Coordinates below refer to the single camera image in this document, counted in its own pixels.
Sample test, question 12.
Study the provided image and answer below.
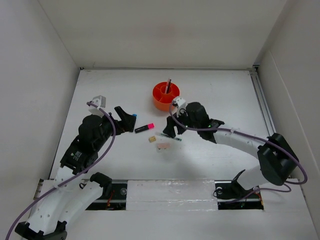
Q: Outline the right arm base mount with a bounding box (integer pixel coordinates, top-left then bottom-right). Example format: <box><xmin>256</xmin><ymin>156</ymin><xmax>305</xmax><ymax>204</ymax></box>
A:
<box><xmin>212</xmin><ymin>170</ymin><xmax>264</xmax><ymax>210</ymax></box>

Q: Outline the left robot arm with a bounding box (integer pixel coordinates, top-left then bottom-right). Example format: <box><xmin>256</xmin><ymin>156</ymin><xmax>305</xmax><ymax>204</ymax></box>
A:
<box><xmin>14</xmin><ymin>102</ymin><xmax>137</xmax><ymax>240</ymax></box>

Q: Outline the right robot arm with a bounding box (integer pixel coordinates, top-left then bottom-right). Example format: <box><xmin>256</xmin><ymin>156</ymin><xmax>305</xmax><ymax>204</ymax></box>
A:
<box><xmin>163</xmin><ymin>97</ymin><xmax>299</xmax><ymax>197</ymax></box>

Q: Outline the black gel pen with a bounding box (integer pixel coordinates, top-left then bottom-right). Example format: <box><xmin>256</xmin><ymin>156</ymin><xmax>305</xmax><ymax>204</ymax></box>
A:
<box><xmin>166</xmin><ymin>79</ymin><xmax>172</xmax><ymax>94</ymax></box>

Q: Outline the orange round divided container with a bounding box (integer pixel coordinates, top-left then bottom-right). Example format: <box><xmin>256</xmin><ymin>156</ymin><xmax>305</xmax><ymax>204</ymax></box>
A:
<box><xmin>152</xmin><ymin>82</ymin><xmax>180</xmax><ymax>112</ymax></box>

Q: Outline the pink white eraser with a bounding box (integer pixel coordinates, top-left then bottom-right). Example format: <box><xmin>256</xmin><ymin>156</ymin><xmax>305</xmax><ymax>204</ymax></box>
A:
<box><xmin>156</xmin><ymin>142</ymin><xmax>171</xmax><ymax>152</ymax></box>

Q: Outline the pink capped black highlighter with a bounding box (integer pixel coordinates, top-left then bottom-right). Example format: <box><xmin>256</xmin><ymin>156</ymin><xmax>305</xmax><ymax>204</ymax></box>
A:
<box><xmin>134</xmin><ymin>123</ymin><xmax>155</xmax><ymax>134</ymax></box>

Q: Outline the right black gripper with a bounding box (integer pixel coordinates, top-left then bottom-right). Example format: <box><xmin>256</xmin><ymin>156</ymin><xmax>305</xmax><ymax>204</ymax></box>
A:
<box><xmin>163</xmin><ymin>105</ymin><xmax>201</xmax><ymax>137</ymax></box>

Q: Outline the aluminium rail right side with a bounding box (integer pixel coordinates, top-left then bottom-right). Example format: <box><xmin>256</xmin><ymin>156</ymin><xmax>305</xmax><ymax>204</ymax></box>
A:
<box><xmin>248</xmin><ymin>65</ymin><xmax>276</xmax><ymax>136</ymax></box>

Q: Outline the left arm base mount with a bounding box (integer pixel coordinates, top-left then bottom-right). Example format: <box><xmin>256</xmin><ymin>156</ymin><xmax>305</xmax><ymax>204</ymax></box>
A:
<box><xmin>79</xmin><ymin>172</ymin><xmax>128</xmax><ymax>211</ymax></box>

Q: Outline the small tan eraser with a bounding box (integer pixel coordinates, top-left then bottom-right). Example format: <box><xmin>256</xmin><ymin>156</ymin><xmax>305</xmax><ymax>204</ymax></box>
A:
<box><xmin>148</xmin><ymin>136</ymin><xmax>156</xmax><ymax>143</ymax></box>

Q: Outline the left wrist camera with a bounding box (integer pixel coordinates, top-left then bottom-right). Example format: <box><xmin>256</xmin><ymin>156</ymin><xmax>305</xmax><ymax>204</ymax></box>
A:
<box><xmin>89</xmin><ymin>95</ymin><xmax>106</xmax><ymax>117</ymax></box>

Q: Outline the green clear pen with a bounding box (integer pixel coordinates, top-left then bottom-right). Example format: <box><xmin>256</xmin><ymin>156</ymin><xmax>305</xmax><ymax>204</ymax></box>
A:
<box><xmin>155</xmin><ymin>132</ymin><xmax>182</xmax><ymax>142</ymax></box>

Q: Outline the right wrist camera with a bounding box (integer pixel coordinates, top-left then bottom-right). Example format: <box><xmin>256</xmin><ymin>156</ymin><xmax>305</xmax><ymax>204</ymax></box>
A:
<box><xmin>172</xmin><ymin>96</ymin><xmax>187</xmax><ymax>118</ymax></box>

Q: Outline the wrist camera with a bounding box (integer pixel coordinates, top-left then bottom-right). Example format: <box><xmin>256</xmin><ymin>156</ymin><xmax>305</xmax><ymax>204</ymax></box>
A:
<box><xmin>172</xmin><ymin>96</ymin><xmax>187</xmax><ymax>118</ymax></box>
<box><xmin>89</xmin><ymin>95</ymin><xmax>106</xmax><ymax>117</ymax></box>

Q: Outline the red clear pen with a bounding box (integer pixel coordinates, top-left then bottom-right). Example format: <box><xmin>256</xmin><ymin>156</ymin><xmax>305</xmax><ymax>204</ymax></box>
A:
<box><xmin>164</xmin><ymin>78</ymin><xmax>171</xmax><ymax>94</ymax></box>

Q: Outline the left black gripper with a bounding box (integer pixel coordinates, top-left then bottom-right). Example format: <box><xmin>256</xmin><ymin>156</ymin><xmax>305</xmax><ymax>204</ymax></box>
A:
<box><xmin>94</xmin><ymin>106</ymin><xmax>136</xmax><ymax>150</ymax></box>

